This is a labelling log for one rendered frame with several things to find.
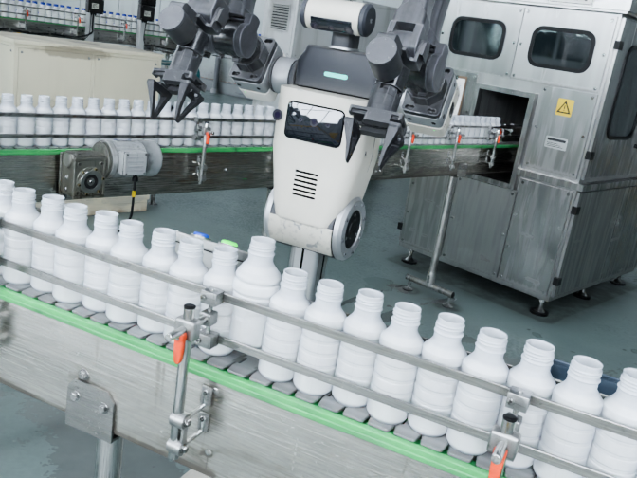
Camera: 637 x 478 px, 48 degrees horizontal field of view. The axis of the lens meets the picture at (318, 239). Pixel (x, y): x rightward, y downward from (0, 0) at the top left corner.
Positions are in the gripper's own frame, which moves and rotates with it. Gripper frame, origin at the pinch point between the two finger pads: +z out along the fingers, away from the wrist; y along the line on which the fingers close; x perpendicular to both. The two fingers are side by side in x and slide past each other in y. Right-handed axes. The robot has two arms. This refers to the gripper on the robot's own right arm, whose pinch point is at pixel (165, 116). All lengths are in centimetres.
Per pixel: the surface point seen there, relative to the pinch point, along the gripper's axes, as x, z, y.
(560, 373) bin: 41, 26, 82
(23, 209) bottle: -23.1, 29.8, -1.9
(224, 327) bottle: -16, 39, 39
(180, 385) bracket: -21, 49, 38
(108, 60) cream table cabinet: 229, -130, -264
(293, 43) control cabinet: 412, -261, -247
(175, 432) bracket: -17, 56, 38
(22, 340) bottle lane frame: -16, 51, 1
